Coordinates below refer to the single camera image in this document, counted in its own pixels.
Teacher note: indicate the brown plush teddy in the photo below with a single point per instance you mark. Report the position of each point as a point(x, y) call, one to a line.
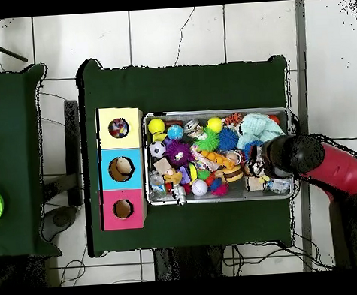
point(172, 176)

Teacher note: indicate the mint green cloth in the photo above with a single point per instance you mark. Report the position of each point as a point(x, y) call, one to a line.
point(258, 127)

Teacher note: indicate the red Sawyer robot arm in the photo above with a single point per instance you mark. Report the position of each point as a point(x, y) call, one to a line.
point(336, 165)

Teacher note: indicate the clear mesh bin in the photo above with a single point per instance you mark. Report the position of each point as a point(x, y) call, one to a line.
point(164, 201)

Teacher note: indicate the wooden box with three holes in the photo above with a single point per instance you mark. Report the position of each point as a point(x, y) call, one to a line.
point(135, 183)

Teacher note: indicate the small globe ball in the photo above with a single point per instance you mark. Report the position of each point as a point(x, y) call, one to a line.
point(176, 132)

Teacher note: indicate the black and white soccer ball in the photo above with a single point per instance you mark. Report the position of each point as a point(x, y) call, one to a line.
point(158, 149)

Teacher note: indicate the green spiky ball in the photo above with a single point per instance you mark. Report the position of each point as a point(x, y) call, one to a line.
point(207, 140)

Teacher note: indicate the yellow ball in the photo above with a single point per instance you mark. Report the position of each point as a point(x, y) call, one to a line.
point(157, 126)
point(215, 125)

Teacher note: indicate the orange bumpy toy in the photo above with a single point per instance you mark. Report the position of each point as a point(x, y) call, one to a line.
point(220, 160)

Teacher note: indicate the silver toy robot figure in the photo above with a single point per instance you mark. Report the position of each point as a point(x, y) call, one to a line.
point(179, 194)

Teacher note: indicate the blue spiky ball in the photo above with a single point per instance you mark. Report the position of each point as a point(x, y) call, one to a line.
point(251, 149)
point(228, 139)

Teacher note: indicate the orange tiger plush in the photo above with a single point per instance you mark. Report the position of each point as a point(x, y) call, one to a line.
point(233, 118)

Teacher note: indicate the dark green table cloth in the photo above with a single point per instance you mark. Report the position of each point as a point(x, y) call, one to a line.
point(180, 84)

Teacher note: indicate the black upright panel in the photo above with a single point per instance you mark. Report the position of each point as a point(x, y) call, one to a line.
point(73, 151)

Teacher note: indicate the green cloth side table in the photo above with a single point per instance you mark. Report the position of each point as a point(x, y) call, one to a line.
point(16, 148)

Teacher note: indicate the black tripod leg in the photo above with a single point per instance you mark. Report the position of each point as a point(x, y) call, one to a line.
point(4, 50)

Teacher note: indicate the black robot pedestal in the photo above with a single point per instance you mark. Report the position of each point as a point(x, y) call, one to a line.
point(191, 264)

